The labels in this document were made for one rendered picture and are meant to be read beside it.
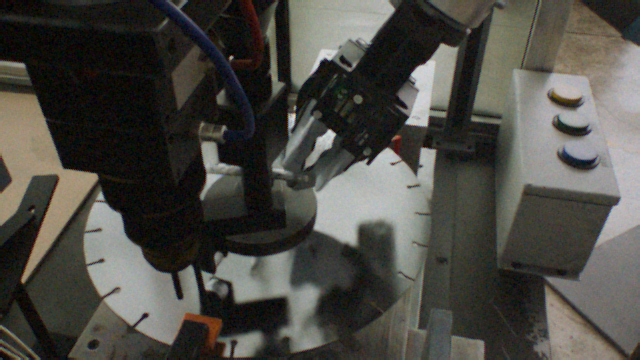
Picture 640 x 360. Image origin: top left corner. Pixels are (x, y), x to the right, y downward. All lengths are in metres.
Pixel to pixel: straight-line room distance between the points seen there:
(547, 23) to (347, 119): 0.52
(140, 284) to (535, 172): 0.47
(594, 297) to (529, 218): 1.11
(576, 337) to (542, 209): 1.05
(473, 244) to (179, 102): 0.61
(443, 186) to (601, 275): 1.08
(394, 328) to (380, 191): 0.14
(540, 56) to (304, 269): 0.56
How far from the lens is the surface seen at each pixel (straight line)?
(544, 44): 0.93
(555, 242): 0.77
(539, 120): 0.82
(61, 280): 0.82
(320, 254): 0.51
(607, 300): 1.85
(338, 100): 0.43
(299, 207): 0.54
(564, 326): 1.76
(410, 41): 0.42
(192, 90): 0.28
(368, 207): 0.56
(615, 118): 2.68
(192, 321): 0.44
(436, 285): 0.76
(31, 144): 1.08
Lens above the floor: 1.33
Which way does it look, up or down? 41 degrees down
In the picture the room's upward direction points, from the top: straight up
